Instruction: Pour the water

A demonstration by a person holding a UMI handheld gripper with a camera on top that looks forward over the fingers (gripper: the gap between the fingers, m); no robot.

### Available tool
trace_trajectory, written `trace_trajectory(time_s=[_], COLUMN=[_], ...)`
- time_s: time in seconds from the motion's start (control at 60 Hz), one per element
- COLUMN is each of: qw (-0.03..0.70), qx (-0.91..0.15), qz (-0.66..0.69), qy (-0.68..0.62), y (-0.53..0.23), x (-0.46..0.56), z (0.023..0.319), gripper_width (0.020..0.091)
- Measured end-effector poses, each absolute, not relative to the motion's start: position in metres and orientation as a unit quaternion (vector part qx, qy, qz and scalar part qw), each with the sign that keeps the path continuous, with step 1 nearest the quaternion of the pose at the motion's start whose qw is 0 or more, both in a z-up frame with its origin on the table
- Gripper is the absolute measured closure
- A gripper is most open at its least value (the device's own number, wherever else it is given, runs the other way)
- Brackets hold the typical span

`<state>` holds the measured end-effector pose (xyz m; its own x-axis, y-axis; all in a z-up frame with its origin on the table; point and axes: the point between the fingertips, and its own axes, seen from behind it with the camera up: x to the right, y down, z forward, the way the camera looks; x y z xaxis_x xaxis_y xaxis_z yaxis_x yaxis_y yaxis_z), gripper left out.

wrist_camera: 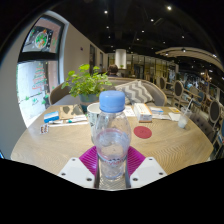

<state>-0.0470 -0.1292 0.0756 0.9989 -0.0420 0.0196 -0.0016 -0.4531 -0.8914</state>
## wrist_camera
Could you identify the yellow card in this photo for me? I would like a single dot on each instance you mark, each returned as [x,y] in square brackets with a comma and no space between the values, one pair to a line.
[174,109]

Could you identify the small patterned card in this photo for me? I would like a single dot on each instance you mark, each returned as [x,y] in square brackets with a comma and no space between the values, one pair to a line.
[44,129]

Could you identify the flat round red coaster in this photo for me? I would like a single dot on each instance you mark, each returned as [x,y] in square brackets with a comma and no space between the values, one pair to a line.
[142,132]

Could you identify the white paper napkin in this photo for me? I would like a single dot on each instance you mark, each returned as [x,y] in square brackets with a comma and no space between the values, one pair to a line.
[174,116]

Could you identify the grey chevron pillow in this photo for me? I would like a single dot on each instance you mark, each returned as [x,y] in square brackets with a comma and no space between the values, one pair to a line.
[136,91]

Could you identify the white paper leaflets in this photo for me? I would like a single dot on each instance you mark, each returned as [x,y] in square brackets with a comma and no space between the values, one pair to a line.
[161,116]

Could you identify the ceiling spot lights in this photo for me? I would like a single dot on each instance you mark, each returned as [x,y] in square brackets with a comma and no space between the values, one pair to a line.
[169,7]

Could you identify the white box with orange stripe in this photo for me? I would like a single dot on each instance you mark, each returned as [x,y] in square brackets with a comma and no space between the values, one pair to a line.
[142,112]

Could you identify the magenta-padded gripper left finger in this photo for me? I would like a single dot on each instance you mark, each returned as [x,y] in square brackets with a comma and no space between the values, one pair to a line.
[76,170]

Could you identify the clear blue-capped water bottle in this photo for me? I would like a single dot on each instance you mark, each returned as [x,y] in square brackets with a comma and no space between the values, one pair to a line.
[111,140]

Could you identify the person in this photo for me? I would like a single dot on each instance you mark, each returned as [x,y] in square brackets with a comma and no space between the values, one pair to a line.
[113,70]

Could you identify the blue and white small box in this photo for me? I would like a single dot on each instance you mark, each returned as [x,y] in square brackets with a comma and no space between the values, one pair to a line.
[51,116]

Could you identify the window with painted decals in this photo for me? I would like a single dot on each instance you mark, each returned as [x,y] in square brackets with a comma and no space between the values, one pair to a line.
[37,85]

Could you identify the blue and white card pack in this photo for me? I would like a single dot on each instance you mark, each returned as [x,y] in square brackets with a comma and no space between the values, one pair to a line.
[156,110]

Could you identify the brown cardboard stand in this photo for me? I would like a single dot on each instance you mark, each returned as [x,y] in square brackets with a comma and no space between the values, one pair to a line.
[70,111]

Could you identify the group of dining chairs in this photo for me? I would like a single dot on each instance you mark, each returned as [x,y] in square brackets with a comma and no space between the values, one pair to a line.
[178,89]

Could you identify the grey wood-framed sofa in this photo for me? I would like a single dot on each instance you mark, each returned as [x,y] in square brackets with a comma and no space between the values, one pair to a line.
[58,94]

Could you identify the clear plastic cup with straw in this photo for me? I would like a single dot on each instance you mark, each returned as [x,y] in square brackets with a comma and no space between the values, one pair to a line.
[182,121]

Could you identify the green potted plant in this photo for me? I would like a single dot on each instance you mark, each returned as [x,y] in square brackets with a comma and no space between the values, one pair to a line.
[85,81]

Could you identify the white pen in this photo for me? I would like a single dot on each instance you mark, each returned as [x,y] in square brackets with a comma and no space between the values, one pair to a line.
[68,120]

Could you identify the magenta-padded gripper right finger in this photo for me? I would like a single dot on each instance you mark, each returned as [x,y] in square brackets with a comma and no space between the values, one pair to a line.
[146,170]

